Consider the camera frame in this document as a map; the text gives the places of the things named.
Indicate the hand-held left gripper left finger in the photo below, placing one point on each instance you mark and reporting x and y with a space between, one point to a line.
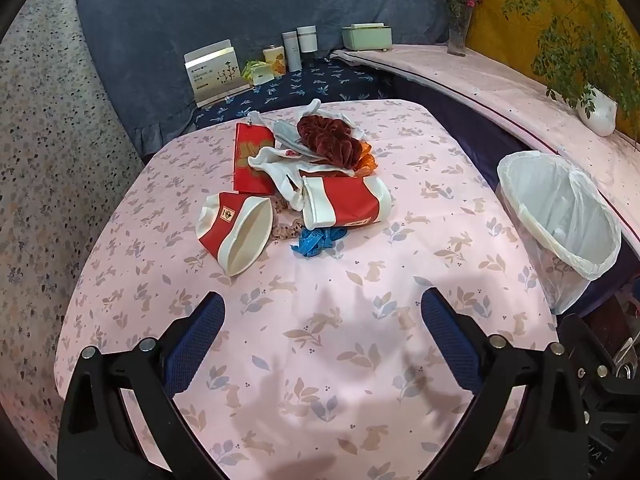
197 340

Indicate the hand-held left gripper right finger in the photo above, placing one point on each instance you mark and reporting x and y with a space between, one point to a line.
447 335

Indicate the crushed red paper cup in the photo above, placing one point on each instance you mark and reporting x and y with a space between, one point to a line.
350 200
220 230

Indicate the cream trash bin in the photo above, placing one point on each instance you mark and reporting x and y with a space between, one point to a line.
545 275

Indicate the brown patterned scrunchie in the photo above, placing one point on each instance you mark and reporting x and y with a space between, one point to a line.
287 225

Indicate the blue plastic glove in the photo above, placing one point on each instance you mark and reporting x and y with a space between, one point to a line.
310 242

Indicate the white-lined trash bin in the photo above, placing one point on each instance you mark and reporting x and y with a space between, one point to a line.
550 195

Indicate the red paper packet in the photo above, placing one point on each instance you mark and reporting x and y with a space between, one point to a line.
247 160

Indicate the white wrapper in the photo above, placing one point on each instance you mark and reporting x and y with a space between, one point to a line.
280 170
300 110

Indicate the orange plastic wrapper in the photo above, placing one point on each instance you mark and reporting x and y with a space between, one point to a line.
366 162

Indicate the grey cloth piece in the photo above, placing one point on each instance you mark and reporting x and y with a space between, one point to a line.
286 135

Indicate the dark red scrunchie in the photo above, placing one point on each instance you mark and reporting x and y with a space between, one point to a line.
325 137

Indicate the pink rabbit print tablecloth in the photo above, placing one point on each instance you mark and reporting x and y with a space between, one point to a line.
320 280

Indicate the dark purple cloth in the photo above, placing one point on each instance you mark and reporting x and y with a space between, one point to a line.
475 130

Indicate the pink cloth with red stripe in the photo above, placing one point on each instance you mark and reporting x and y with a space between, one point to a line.
500 90

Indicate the white and silver display box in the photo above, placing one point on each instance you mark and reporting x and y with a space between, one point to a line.
210 77

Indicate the white ribbed plant pot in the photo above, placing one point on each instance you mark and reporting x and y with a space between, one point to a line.
600 112

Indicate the green packet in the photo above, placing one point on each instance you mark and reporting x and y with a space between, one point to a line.
257 74

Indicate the dark blue floral cloth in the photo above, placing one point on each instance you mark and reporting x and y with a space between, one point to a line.
310 85

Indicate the flower print tin can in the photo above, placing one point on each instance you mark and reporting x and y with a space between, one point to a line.
275 60

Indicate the glass vase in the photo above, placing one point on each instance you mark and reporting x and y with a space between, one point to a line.
457 40

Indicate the white bottle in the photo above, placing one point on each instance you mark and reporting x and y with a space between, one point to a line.
291 50

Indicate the pale green box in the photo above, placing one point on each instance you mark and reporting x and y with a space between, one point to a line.
365 37

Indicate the yellow backdrop cloth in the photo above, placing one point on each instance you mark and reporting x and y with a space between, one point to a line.
500 25

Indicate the green leafy plant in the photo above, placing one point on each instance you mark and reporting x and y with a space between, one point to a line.
575 45

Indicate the white jar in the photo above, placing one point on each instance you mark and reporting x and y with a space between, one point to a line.
306 40

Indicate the blue backdrop cloth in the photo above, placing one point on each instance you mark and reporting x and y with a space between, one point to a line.
200 10

